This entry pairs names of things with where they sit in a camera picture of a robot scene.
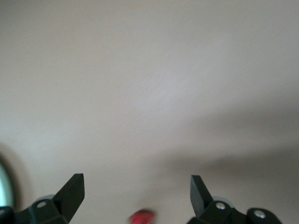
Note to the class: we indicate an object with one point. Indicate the red green toy strawberry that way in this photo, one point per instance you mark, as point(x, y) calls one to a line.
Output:
point(141, 218)

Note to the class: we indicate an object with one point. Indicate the pale green round plate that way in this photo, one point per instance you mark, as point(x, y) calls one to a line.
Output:
point(4, 186)

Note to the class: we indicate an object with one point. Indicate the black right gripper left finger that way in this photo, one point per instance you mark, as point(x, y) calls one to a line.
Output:
point(67, 200)

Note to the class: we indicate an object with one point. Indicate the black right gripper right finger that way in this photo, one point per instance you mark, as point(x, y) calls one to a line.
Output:
point(201, 203)

